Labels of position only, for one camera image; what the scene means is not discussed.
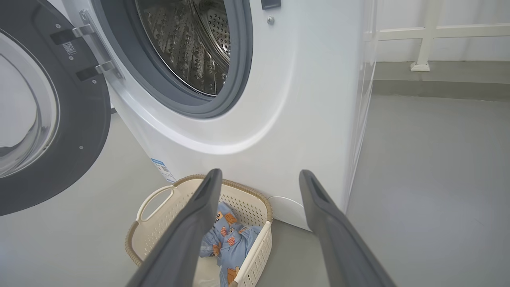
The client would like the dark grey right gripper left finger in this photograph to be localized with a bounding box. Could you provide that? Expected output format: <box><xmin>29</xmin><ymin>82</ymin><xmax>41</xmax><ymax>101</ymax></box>
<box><xmin>127</xmin><ymin>169</ymin><xmax>223</xmax><ymax>287</ymax></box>

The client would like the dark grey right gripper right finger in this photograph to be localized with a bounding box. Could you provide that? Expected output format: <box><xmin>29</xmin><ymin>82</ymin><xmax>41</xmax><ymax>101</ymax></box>
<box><xmin>299</xmin><ymin>169</ymin><xmax>397</xmax><ymax>287</ymax></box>

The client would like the stainless steel washing machine drum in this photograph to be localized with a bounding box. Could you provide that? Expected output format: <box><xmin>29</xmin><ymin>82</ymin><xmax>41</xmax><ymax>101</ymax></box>
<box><xmin>135</xmin><ymin>0</ymin><xmax>231</xmax><ymax>97</ymax></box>

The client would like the dark washing machine door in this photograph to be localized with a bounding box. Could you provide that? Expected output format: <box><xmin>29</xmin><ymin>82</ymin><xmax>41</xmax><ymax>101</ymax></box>
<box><xmin>0</xmin><ymin>0</ymin><xmax>112</xmax><ymax>216</ymax></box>

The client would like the white railing frame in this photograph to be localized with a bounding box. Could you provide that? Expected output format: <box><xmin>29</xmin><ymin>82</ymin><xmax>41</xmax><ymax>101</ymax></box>
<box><xmin>365</xmin><ymin>0</ymin><xmax>510</xmax><ymax>72</ymax></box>

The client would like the blue energy label sticker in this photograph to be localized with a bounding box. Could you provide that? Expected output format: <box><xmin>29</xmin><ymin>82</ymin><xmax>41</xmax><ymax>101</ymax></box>
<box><xmin>151</xmin><ymin>158</ymin><xmax>176</xmax><ymax>183</ymax></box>

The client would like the blue printed garment brown patch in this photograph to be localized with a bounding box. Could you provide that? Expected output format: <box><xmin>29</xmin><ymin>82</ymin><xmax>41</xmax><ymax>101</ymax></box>
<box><xmin>209</xmin><ymin>201</ymin><xmax>263</xmax><ymax>287</ymax></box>

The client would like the cream perforated laundry basket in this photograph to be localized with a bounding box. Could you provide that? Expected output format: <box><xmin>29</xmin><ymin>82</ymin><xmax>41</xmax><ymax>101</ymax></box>
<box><xmin>125</xmin><ymin>174</ymin><xmax>274</xmax><ymax>287</ymax></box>

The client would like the chrome door hinge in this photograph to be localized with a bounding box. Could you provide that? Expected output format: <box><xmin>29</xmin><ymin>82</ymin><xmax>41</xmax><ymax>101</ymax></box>
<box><xmin>72</xmin><ymin>9</ymin><xmax>124</xmax><ymax>80</ymax></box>

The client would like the white round filter cover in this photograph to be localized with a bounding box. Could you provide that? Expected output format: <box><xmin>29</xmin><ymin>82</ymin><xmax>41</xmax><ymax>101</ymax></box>
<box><xmin>268</xmin><ymin>195</ymin><xmax>312</xmax><ymax>231</ymax></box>

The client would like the white washing machine body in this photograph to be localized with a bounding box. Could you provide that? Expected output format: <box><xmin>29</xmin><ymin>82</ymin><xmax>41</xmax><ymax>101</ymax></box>
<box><xmin>48</xmin><ymin>0</ymin><xmax>377</xmax><ymax>232</ymax></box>

